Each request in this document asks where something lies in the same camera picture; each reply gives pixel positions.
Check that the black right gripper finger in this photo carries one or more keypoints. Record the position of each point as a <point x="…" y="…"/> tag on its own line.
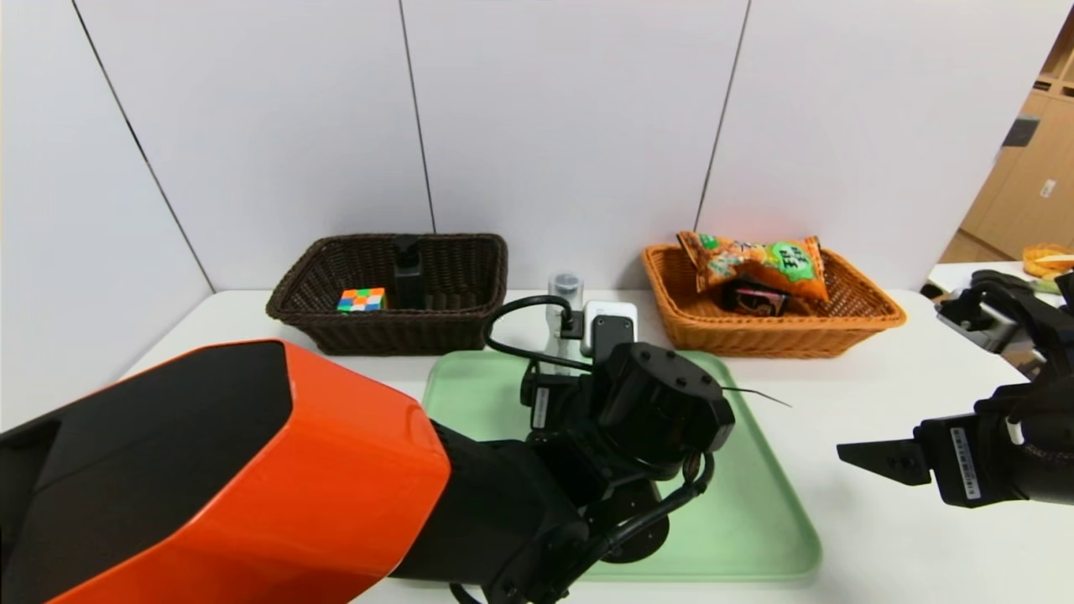
<point x="889" y="460"/>

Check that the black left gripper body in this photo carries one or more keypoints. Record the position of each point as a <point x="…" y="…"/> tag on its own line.
<point x="540" y="406"/>

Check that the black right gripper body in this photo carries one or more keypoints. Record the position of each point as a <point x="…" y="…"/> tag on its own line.
<point x="956" y="459"/>

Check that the white translucent bottle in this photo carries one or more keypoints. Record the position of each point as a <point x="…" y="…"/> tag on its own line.
<point x="564" y="289"/>

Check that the black rectangular box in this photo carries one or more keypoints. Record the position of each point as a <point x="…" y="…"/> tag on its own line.
<point x="409" y="281"/>

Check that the multicoloured puzzle cube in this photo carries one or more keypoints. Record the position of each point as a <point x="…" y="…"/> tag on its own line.
<point x="362" y="299"/>

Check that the black pink gum box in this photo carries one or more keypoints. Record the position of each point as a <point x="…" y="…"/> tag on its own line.
<point x="755" y="298"/>

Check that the orange snack bag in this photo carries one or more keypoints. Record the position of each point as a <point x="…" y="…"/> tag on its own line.
<point x="755" y="260"/>

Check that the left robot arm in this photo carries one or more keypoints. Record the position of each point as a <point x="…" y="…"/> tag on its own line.
<point x="252" y="478"/>

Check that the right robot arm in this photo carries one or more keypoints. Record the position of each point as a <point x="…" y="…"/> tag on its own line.
<point x="1049" y="436"/>

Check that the orange wicker basket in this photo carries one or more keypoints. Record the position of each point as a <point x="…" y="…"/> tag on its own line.
<point x="839" y="335"/>

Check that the dark brown wicker basket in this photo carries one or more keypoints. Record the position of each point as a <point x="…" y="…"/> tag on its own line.
<point x="403" y="331"/>

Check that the light green plastic tray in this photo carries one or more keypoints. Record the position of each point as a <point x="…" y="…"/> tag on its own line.
<point x="755" y="520"/>

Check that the black zip tie tail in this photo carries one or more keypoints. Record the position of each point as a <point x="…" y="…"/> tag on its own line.
<point x="755" y="392"/>

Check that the white side table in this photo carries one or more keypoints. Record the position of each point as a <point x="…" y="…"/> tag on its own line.
<point x="948" y="277"/>

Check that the orange bread item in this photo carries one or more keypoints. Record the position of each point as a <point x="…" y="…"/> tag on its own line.
<point x="1045" y="261"/>

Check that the wooden cabinet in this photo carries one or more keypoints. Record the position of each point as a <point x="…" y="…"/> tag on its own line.
<point x="1032" y="193"/>

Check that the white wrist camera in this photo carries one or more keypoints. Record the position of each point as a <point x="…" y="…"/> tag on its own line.
<point x="610" y="331"/>

